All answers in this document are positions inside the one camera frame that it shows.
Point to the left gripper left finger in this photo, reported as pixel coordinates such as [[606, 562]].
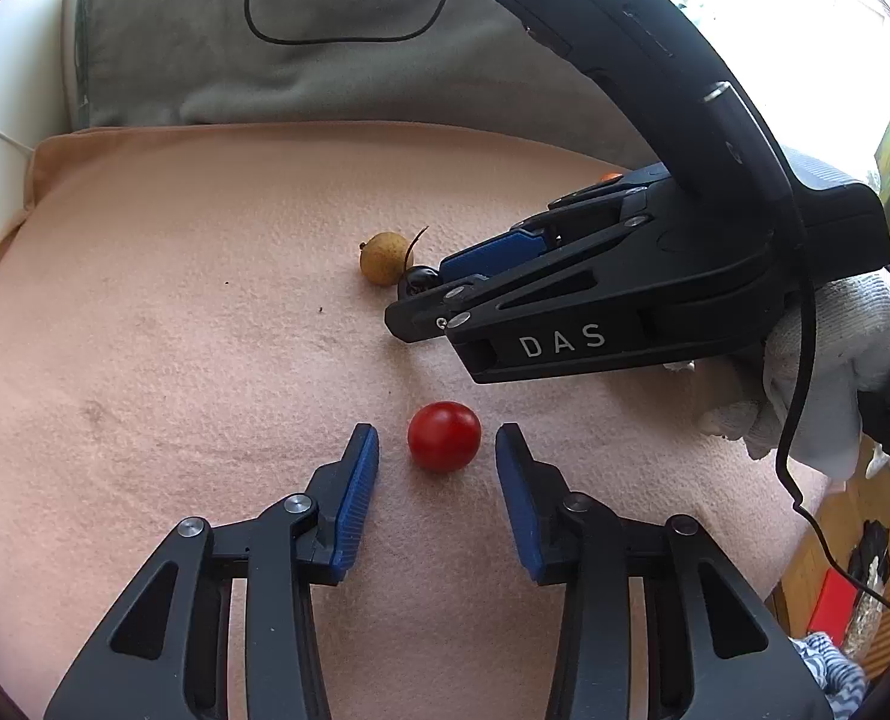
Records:
[[161, 651]]

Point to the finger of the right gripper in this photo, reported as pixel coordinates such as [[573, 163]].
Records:
[[562, 223], [426, 316]]

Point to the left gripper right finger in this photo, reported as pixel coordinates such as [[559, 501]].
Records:
[[663, 599]]

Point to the brown longan fruit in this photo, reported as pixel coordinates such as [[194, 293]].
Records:
[[386, 256]]

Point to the red cherry tomato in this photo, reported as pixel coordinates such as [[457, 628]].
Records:
[[444, 437]]

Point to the striped blue white cloth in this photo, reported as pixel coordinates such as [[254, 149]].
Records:
[[843, 681]]

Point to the grey cushion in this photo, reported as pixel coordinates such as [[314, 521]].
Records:
[[467, 63]]

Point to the peach fleece blanket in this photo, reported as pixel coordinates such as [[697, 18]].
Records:
[[184, 330]]

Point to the black camera box right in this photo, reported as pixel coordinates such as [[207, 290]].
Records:
[[664, 76]]

